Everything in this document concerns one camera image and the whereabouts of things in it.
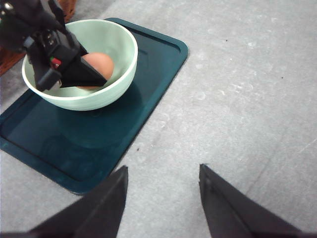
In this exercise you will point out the brown egg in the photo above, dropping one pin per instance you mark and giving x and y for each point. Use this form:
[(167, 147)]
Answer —
[(101, 63)]

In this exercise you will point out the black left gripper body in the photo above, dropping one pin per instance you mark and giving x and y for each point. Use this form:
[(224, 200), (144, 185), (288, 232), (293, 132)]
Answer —
[(37, 28)]

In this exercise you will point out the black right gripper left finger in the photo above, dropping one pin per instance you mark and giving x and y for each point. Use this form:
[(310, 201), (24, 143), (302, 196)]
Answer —
[(98, 215)]

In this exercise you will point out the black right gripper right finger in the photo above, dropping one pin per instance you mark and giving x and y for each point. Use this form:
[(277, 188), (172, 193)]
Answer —
[(233, 212)]

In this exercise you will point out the light green ribbed bowl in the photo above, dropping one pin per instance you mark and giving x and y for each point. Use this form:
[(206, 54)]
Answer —
[(93, 36)]

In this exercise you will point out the brown wicker basket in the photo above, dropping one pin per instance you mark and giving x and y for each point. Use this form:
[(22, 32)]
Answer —
[(11, 57)]

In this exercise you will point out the dark teal rectangular tray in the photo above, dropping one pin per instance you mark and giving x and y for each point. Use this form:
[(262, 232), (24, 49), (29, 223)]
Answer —
[(85, 151)]

